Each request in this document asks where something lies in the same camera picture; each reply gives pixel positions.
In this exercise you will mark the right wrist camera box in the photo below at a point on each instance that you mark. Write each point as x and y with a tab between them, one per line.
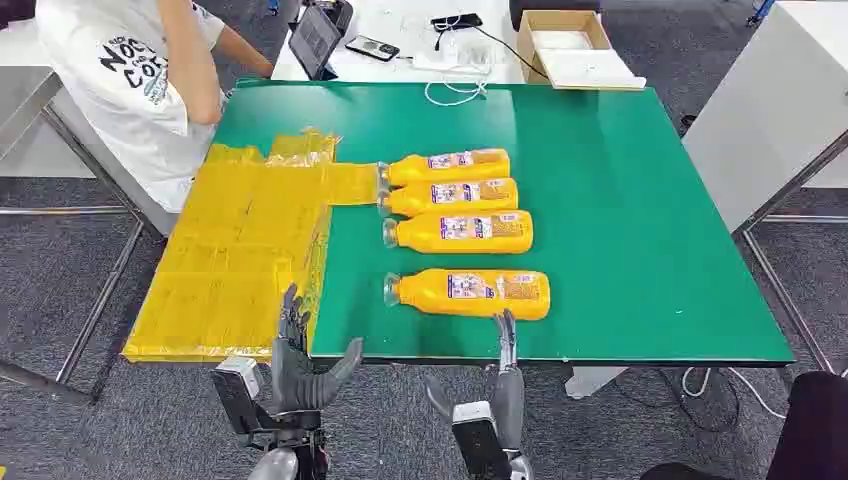
477	444

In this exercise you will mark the white table leg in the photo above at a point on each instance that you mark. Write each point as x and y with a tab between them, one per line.
593	381

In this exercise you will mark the steel bench frame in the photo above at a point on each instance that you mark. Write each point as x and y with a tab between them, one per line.
20	99

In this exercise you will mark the black device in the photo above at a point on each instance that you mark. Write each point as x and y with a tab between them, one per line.
339	13

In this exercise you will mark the black smartphone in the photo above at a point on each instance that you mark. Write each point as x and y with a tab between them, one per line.
372	48

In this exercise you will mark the person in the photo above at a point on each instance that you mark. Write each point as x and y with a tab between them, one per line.
119	99
815	430

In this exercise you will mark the yellow plastic sheet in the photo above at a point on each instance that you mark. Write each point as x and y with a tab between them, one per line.
232	265

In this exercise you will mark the white power strip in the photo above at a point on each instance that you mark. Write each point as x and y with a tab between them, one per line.
450	63

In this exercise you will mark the green table mat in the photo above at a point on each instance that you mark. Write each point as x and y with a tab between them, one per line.
596	199

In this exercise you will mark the black power bank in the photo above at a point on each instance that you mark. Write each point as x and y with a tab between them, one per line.
457	22

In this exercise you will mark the black tablet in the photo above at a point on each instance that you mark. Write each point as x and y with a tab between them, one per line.
314	40

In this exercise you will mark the orange drink bottle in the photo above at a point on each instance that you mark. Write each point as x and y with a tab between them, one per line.
424	235
430	295
414	200
411	171

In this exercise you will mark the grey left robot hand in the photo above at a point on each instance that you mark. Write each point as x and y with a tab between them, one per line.
298	384

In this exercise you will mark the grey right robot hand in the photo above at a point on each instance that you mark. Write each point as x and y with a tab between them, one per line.
509	411

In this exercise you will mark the white side table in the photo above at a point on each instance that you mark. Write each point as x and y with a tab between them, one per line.
768	112

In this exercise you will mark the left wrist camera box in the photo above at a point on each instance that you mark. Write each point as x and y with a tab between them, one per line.
235	391

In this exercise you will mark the open cardboard box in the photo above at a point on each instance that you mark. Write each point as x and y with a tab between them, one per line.
526	46

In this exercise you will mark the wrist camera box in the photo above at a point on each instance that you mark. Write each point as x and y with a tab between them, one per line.
235	391
477	444

